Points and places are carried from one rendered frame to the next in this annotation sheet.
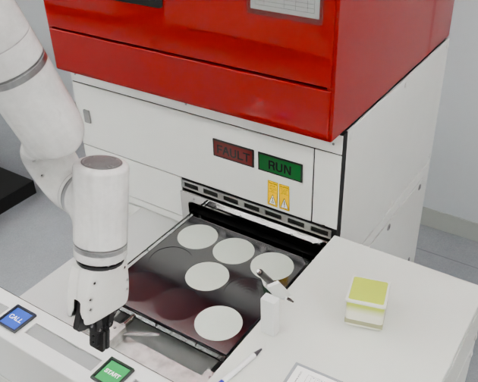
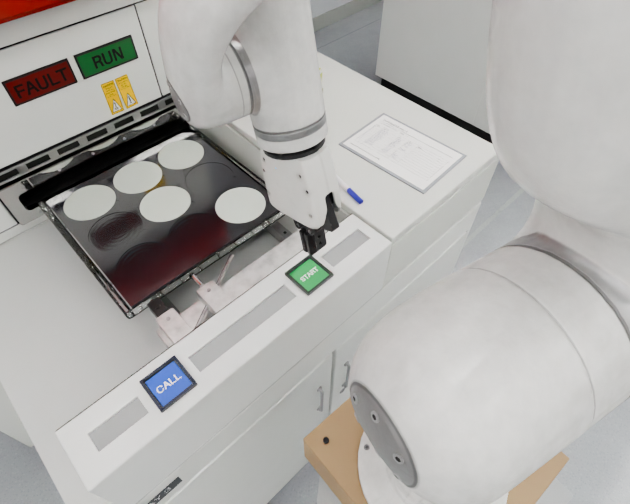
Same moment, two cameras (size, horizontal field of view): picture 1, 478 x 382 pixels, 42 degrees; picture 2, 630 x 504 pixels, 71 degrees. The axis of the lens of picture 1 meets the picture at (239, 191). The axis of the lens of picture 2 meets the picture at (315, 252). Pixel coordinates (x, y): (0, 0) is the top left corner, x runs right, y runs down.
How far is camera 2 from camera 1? 0.97 m
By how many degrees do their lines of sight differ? 58
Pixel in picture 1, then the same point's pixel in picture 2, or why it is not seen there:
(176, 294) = (179, 232)
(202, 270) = (154, 206)
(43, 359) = (261, 345)
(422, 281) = not seen: hidden behind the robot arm
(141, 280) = (134, 262)
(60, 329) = (214, 327)
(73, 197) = (281, 56)
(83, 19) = not seen: outside the picture
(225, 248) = (129, 182)
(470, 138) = not seen: hidden behind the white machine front
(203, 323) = (235, 215)
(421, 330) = (327, 78)
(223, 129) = (10, 58)
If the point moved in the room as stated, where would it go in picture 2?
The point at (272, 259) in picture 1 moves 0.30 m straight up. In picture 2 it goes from (172, 152) to (127, 12)
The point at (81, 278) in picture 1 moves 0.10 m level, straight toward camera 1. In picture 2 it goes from (325, 161) to (411, 154)
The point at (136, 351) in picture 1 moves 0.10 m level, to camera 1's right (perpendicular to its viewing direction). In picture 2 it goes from (242, 281) to (257, 239)
